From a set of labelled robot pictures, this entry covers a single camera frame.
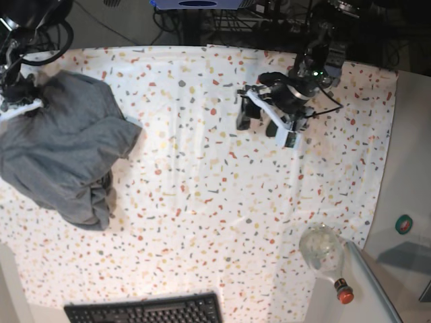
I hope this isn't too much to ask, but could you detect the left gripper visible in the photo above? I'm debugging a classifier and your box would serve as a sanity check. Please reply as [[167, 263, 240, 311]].
[[236, 72, 319, 137]]

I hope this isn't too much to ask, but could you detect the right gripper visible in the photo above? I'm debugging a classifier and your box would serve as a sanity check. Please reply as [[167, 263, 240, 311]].
[[1, 63, 44, 111]]

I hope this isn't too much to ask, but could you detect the grey t-shirt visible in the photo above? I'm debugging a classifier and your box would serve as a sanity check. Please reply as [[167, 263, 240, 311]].
[[1, 71, 141, 231]]

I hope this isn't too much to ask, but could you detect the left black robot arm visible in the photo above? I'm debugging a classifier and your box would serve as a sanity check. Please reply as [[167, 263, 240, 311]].
[[236, 1, 372, 139]]

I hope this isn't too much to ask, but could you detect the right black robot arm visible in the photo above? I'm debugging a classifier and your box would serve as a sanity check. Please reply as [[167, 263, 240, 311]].
[[1, 1, 74, 116]]

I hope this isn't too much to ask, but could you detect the black power strip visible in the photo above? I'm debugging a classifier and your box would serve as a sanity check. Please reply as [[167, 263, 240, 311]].
[[252, 20, 328, 37]]

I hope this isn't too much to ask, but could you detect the terrazzo pattern tablecloth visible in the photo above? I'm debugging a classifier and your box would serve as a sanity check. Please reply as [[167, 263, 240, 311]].
[[1, 46, 398, 322]]

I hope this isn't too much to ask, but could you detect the blue box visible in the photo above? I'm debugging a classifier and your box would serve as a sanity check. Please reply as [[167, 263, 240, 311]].
[[150, 0, 243, 10]]

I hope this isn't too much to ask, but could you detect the clear glass bottle orange cap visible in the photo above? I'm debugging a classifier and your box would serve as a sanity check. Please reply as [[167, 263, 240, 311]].
[[299, 223, 354, 305]]

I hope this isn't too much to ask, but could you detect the green tape roll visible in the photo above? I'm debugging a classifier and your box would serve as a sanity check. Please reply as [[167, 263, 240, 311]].
[[395, 215, 413, 235]]

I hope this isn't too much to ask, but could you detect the black keyboard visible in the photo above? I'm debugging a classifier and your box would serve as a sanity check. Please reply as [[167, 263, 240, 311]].
[[64, 293, 223, 323]]

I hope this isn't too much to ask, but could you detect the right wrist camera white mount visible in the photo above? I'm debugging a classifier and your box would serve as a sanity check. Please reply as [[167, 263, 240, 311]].
[[1, 99, 44, 124]]

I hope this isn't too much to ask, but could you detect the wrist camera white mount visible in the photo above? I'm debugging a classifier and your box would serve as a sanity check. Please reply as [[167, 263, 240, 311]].
[[236, 85, 308, 148], [1, 99, 44, 124]]

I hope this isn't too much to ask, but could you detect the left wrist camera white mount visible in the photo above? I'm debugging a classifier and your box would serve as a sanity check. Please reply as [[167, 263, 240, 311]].
[[236, 85, 308, 148]]

